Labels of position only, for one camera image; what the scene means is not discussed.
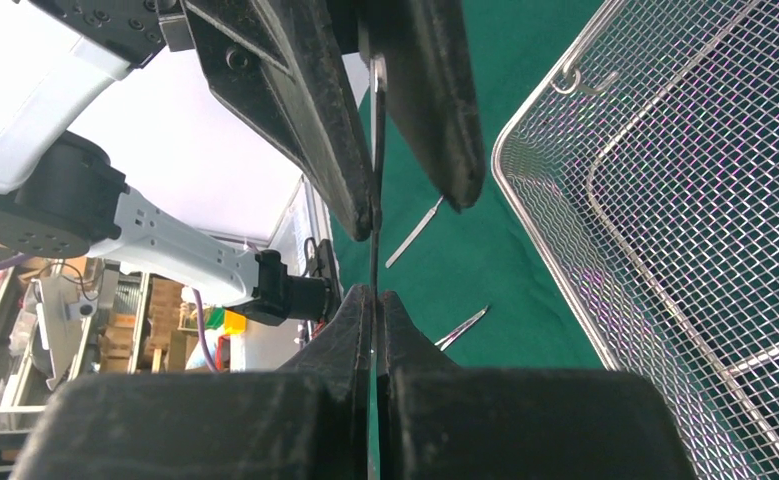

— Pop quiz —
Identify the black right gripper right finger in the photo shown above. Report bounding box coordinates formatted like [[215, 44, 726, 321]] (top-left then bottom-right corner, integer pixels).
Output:
[[378, 291, 694, 479]]

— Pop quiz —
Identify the long steel probe rod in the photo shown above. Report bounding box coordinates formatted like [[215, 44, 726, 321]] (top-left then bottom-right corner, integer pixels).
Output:
[[385, 196, 445, 268]]

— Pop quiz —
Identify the metal mesh instrument tray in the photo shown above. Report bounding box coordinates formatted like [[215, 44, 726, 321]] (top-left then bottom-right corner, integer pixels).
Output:
[[492, 1, 779, 479]]

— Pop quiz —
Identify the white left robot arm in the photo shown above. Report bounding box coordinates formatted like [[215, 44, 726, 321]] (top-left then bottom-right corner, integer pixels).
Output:
[[0, 1, 485, 326]]

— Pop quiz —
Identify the steel ring-handled hemostat clamp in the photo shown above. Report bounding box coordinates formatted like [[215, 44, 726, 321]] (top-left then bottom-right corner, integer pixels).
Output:
[[434, 304, 490, 351]]

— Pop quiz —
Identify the green surgical drape cloth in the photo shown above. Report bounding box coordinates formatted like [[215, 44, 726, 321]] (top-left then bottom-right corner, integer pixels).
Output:
[[329, 0, 616, 480]]

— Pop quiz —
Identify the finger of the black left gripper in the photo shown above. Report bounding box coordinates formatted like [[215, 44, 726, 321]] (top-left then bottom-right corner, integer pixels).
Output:
[[183, 1, 374, 241], [357, 1, 485, 211]]

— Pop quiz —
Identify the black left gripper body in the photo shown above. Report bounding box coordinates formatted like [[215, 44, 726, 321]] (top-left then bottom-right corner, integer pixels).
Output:
[[31, 0, 195, 67]]

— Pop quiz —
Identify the steel scalpel handle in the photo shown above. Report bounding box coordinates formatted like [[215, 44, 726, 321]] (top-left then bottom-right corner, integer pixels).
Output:
[[370, 55, 388, 297]]

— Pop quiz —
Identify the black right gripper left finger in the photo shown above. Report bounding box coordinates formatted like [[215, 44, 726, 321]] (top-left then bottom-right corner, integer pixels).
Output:
[[12, 285, 375, 479]]

